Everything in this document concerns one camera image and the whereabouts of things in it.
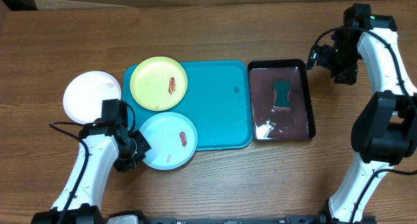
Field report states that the white plate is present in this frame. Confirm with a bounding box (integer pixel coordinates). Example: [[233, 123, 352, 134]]
[[63, 71, 122, 124]]

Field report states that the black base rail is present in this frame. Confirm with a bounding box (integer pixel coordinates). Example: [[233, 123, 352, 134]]
[[106, 210, 377, 224]]

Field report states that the light blue plate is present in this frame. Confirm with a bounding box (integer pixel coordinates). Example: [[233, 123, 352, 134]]
[[139, 112, 198, 170]]

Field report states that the green sponge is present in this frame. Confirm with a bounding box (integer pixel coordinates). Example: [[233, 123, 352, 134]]
[[273, 80, 291, 110]]

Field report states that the teal plastic tray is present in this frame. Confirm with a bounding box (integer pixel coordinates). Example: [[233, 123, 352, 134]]
[[122, 60, 254, 152]]

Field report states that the black tray with dirty water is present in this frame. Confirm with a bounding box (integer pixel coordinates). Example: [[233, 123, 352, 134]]
[[248, 59, 316, 141]]

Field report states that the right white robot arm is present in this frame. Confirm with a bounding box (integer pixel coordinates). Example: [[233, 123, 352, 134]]
[[306, 3, 416, 223]]

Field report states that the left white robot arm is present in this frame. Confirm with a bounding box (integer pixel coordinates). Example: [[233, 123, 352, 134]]
[[31, 99, 151, 223]]

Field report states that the yellow plate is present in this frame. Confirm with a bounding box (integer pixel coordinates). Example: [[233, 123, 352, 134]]
[[130, 57, 188, 111]]

